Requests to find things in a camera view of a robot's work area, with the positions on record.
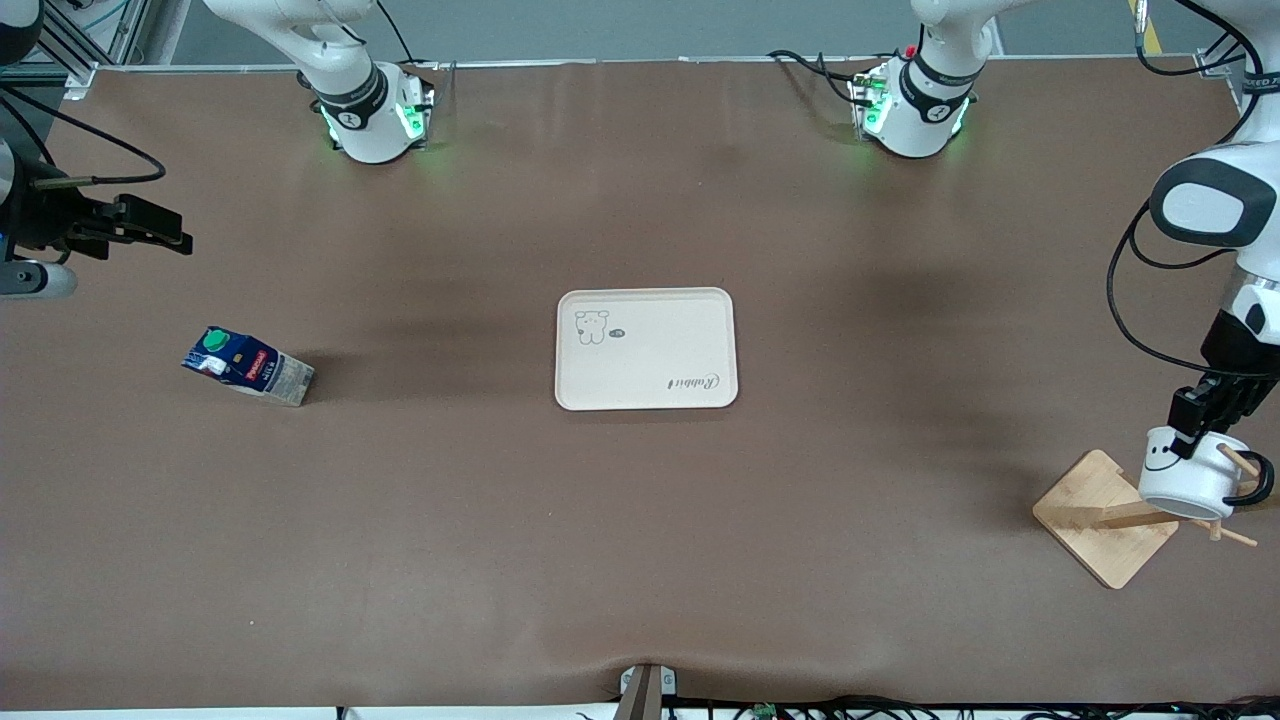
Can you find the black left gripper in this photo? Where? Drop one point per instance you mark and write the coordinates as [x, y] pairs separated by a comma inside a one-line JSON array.
[[1236, 356]]

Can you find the small green circuit board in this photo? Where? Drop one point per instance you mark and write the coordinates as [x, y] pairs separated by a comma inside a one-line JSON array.
[[765, 712]]

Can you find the blue milk carton green cap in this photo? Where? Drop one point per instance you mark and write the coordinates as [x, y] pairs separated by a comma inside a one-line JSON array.
[[250, 368]]

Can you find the metal table edge clamp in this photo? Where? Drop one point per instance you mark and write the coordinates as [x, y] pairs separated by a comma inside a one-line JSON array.
[[645, 692]]

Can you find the wooden mug tree stand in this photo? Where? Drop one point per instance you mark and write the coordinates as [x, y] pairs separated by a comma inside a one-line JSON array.
[[1095, 520]]

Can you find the cream rectangular tray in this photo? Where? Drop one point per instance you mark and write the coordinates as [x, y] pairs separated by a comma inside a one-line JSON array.
[[650, 350]]

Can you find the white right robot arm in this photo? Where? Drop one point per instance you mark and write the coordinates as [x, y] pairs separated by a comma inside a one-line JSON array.
[[360, 110]]

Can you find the aluminium frame profile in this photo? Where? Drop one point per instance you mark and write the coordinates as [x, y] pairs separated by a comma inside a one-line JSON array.
[[1215, 62], [80, 50]]

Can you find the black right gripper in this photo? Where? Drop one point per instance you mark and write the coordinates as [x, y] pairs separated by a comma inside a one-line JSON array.
[[42, 222]]

